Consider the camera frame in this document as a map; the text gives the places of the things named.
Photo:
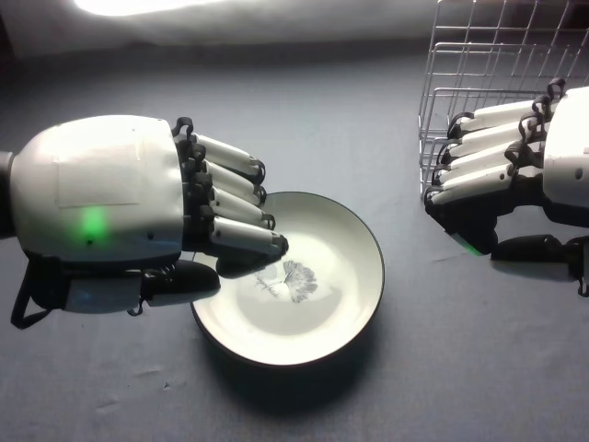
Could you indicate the white plate with leaf print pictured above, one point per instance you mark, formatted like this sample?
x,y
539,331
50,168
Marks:
x,y
322,276

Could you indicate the white backdrop sheet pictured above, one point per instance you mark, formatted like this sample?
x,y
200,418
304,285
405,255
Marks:
x,y
276,18

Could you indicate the grey table cloth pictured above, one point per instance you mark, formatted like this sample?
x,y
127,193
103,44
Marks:
x,y
460,345

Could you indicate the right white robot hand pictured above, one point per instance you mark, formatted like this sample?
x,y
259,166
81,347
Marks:
x,y
566,161

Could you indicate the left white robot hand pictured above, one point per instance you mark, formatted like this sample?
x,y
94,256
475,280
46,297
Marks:
x,y
106,184

